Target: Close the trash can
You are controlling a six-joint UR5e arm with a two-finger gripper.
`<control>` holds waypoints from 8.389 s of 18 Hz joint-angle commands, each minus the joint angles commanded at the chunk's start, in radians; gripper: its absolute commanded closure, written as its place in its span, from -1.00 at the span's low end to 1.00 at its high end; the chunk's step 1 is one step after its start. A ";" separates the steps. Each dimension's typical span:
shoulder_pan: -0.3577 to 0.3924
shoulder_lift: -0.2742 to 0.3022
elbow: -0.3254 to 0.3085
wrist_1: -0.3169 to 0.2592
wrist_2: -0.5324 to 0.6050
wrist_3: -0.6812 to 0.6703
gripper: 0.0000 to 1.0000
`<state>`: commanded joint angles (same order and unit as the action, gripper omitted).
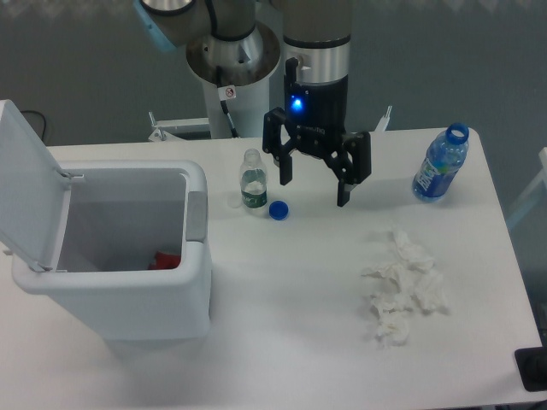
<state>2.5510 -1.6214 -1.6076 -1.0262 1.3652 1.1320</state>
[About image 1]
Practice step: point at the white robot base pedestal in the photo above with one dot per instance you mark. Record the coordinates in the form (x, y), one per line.
(235, 79)

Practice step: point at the white trash can lid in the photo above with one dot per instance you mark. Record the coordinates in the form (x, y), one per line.
(35, 193)

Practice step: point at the clear green-label plastic bottle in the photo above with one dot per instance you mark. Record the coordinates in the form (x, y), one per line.
(253, 177)

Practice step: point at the blue bottle cap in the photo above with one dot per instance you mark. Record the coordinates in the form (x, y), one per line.
(278, 210)

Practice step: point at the crumpled white tissue upper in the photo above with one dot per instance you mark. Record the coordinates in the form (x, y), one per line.
(418, 284)

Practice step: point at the red trash inside can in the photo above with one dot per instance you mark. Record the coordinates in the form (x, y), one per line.
(164, 261)

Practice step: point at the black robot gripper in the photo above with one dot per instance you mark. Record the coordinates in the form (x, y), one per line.
(314, 117)

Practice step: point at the crumpled white tissue lower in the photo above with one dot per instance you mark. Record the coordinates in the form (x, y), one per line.
(393, 327)

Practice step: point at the black device at edge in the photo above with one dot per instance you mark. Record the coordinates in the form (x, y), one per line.
(531, 363)

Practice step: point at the white plastic trash can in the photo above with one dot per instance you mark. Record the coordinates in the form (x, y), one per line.
(120, 215)

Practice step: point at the crumpled white tissue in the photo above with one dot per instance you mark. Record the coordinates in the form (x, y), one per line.
(418, 284)
(393, 327)

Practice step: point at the white bottle cap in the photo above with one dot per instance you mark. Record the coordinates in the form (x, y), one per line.
(234, 202)

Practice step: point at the white chair frame right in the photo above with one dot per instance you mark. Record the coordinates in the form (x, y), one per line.
(530, 197)

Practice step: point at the white metal frame bracket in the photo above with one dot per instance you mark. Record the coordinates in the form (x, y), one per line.
(172, 130)

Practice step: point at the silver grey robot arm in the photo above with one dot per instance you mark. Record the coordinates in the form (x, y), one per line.
(317, 33)

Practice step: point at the blue plastic water bottle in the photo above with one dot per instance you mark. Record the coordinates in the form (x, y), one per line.
(444, 158)

